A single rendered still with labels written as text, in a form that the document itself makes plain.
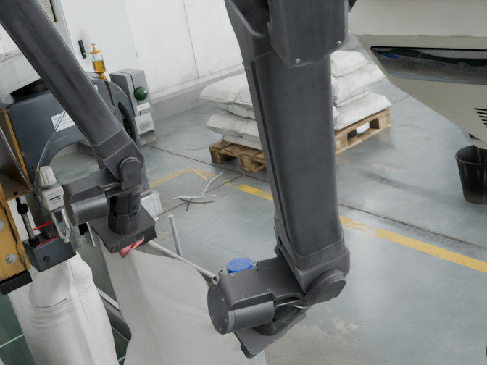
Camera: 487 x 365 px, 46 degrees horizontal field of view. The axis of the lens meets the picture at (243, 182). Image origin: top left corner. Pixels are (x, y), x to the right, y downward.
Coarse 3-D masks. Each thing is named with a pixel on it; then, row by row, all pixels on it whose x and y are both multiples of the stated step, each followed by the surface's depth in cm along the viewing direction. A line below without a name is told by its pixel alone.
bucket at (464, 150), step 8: (456, 152) 321; (464, 152) 325; (472, 152) 327; (480, 152) 326; (456, 160) 316; (464, 160) 326; (472, 160) 328; (480, 160) 328; (464, 168) 310; (472, 168) 306; (480, 168) 303; (464, 176) 314; (472, 176) 308; (480, 176) 305; (464, 184) 317; (472, 184) 311; (480, 184) 308; (464, 192) 321; (472, 192) 314; (480, 192) 311; (472, 200) 317; (480, 200) 313
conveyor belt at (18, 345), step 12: (0, 300) 230; (0, 312) 222; (12, 312) 220; (0, 324) 214; (12, 324) 212; (0, 336) 207; (12, 336) 205; (24, 336) 204; (120, 336) 195; (0, 348) 200; (12, 348) 198; (24, 348) 197; (120, 348) 188; (12, 360) 192; (24, 360) 191; (120, 360) 183
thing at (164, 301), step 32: (128, 256) 109; (160, 256) 103; (128, 288) 116; (160, 288) 107; (192, 288) 101; (128, 320) 121; (160, 320) 94; (192, 320) 88; (128, 352) 115; (160, 352) 103; (192, 352) 92; (224, 352) 87
